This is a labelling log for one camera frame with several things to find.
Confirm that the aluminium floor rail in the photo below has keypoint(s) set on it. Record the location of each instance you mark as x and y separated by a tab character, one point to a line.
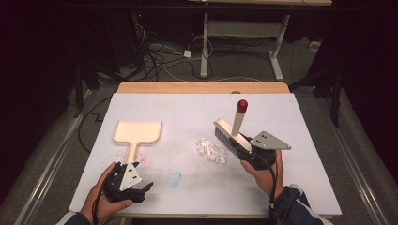
47	178
359	184

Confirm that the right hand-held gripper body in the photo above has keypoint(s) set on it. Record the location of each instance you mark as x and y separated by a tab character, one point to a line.
269	141

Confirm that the small white box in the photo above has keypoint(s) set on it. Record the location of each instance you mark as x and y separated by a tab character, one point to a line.
314	45

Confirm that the white metal frame desk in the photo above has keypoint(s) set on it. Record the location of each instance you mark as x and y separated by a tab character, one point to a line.
244	28

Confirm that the person's right hand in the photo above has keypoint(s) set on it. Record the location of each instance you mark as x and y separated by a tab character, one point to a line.
266	179

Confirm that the dark equipment rack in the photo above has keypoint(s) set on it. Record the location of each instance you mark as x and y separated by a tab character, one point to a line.
125	37

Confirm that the person's left hand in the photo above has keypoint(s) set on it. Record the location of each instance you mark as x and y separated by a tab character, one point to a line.
108	207

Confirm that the cream plastic dustpan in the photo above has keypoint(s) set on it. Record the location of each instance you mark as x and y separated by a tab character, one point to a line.
137	131

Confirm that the pile of white paper scraps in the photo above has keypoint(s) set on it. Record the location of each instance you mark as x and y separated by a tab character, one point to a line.
211	151

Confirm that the white table sheet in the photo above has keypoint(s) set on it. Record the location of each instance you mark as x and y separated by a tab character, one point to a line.
187	193

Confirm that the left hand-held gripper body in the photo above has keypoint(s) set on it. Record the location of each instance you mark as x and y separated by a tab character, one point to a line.
130	178

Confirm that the dark metal stand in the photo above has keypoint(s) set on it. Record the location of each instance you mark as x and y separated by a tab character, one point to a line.
78	93
336	93

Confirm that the cream brush with red tip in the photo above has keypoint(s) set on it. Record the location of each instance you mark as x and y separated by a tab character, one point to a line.
237	125

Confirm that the white power adapter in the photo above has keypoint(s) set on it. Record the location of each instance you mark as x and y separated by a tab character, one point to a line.
187	53

